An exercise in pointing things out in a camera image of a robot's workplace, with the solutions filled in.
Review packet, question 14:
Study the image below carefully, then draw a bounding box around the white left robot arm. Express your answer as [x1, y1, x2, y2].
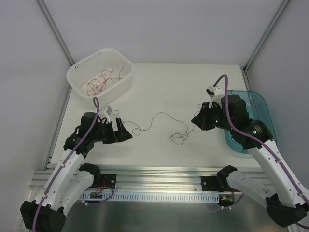
[20, 112, 133, 232]

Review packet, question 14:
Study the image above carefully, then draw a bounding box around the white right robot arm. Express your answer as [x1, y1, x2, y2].
[191, 94, 309, 227]

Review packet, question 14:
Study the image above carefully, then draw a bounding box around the teal plastic bin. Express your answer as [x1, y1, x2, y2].
[224, 90, 277, 156]

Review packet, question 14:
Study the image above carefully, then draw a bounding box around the white plastic basket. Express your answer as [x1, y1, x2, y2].
[66, 48, 133, 106]

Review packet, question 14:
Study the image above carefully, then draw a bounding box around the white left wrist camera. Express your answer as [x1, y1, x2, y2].
[98, 105, 112, 124]

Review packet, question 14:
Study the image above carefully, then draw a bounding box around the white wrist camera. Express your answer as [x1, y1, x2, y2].
[206, 85, 225, 108]
[98, 105, 112, 124]

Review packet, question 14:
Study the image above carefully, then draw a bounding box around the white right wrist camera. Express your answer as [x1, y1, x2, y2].
[206, 85, 225, 108]

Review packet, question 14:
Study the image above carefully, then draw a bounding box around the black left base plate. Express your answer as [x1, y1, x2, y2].
[98, 174, 117, 189]

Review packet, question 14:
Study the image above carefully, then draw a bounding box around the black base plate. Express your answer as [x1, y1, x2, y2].
[98, 174, 117, 189]
[200, 176, 218, 191]

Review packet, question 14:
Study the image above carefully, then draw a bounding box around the aluminium mounting rail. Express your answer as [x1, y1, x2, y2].
[30, 164, 288, 193]

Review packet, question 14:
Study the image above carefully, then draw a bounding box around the red wire in basket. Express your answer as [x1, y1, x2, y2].
[100, 66, 124, 94]

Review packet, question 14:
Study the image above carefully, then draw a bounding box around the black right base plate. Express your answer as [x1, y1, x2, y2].
[200, 176, 218, 191]

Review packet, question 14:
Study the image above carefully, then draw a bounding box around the right aluminium frame post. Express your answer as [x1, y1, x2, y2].
[242, 0, 292, 73]

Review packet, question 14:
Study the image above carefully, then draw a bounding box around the white slotted cable duct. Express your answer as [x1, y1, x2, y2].
[79, 191, 219, 203]

